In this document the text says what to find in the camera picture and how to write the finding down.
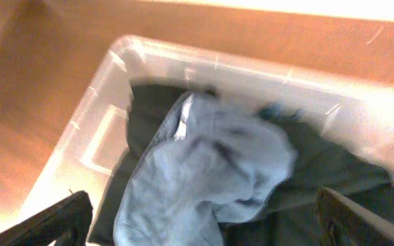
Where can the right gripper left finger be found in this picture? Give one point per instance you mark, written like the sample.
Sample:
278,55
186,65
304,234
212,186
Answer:
65,223

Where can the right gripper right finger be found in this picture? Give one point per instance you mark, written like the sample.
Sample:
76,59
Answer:
344,222

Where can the black garment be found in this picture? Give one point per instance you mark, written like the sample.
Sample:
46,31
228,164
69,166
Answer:
289,219

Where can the blue shirt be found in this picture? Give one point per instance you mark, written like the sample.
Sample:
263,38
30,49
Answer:
210,162

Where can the dark blue jeans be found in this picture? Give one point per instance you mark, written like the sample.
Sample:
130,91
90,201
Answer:
278,112

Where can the clear plastic storage bin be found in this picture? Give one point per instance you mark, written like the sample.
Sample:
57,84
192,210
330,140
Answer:
346,112

